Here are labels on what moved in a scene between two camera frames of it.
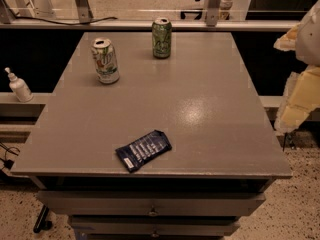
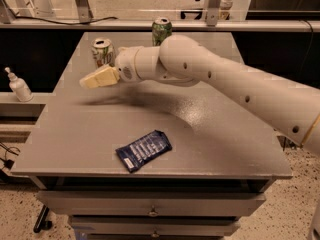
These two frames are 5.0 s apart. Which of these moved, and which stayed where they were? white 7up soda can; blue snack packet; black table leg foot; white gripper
Moved: white gripper
Stayed: white 7up soda can; black table leg foot; blue snack packet
